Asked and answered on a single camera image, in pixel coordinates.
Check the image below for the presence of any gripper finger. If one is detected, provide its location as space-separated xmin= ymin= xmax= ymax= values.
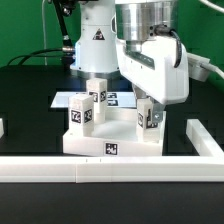
xmin=152 ymin=101 xmax=165 ymax=123
xmin=132 ymin=84 xmax=147 ymax=99

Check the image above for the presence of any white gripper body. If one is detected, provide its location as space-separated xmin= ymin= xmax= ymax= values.
xmin=116 ymin=36 xmax=189 ymax=104

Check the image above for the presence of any white square tabletop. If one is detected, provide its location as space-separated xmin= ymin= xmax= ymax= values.
xmin=63 ymin=107 xmax=165 ymax=157

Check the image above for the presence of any white L-shaped fence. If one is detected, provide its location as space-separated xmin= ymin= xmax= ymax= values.
xmin=0 ymin=119 xmax=224 ymax=183

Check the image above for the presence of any white part at left edge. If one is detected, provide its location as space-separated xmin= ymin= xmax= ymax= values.
xmin=0 ymin=118 xmax=4 ymax=139

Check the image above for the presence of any white marker base plate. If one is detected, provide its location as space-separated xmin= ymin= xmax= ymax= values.
xmin=51 ymin=92 xmax=136 ymax=108

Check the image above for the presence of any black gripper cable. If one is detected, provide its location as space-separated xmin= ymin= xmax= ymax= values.
xmin=150 ymin=23 xmax=184 ymax=69

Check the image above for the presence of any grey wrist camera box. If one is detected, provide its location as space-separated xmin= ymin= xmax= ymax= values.
xmin=187 ymin=53 xmax=210 ymax=82

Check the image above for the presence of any black cable bundle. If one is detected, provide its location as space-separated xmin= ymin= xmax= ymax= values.
xmin=7 ymin=46 xmax=76 ymax=66

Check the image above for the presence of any white thin cable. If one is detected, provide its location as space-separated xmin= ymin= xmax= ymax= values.
xmin=41 ymin=0 xmax=48 ymax=66

